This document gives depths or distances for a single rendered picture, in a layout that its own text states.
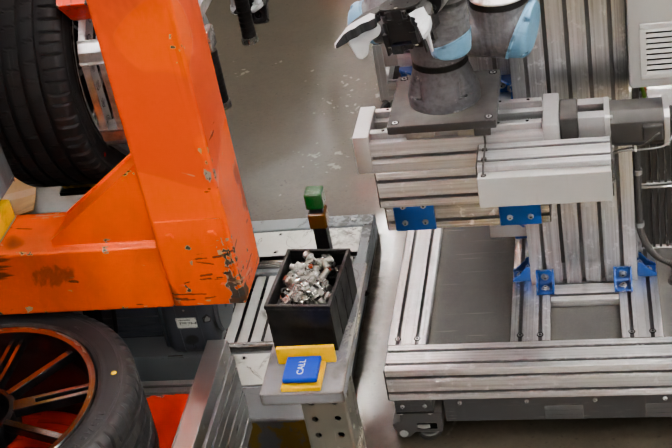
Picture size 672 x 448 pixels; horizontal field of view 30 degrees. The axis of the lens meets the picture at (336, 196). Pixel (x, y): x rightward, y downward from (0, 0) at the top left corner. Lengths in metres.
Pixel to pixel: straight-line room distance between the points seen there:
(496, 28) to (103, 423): 1.07
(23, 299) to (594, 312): 1.29
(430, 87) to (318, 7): 2.71
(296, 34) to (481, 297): 2.22
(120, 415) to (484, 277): 1.05
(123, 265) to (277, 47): 2.43
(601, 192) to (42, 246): 1.16
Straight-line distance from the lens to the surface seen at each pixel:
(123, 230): 2.62
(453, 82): 2.55
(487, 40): 2.47
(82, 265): 2.68
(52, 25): 2.82
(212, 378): 2.68
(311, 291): 2.55
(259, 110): 4.51
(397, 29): 2.03
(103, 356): 2.64
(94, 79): 2.86
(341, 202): 3.88
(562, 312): 2.98
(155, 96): 2.41
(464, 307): 3.03
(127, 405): 2.51
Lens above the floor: 2.05
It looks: 32 degrees down
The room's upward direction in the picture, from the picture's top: 11 degrees counter-clockwise
